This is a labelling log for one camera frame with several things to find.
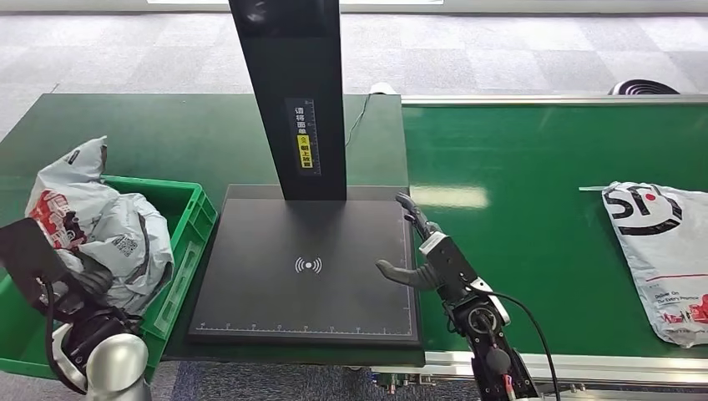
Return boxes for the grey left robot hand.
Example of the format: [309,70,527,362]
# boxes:
[58,251,115,317]

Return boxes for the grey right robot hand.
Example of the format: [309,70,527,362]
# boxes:
[376,192,443,292]

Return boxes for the white courier bag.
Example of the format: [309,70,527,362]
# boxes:
[24,136,120,266]
[579,181,708,350]

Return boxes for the green conveyor belt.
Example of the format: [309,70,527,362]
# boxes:
[401,104,708,360]

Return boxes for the grey courier bag, red stripes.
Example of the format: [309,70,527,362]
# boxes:
[83,193,176,317]

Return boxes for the green plastic crate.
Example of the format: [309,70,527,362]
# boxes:
[0,175,219,383]

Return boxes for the black scanner base platform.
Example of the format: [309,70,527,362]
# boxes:
[188,184,422,348]

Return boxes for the black and yellow column label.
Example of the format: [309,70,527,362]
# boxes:
[285,98,322,177]

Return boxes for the black scanner column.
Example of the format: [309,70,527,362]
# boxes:
[228,0,348,202]

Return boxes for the white courier bag, black logo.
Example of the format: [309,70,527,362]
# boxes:
[579,181,708,350]

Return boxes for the black ribbed round object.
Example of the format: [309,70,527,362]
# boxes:
[608,79,680,96]

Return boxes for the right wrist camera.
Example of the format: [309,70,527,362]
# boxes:
[418,231,479,304]

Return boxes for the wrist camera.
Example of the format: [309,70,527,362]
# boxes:
[0,217,70,314]
[418,231,479,304]

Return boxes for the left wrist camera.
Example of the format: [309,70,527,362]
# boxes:
[0,217,70,314]

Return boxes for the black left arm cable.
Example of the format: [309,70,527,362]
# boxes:
[42,281,87,396]

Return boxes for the thin dark table cable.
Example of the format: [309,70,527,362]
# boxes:
[345,94,372,149]

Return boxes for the silver conveyor rail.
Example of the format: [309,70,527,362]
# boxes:
[401,94,708,107]
[372,349,708,388]

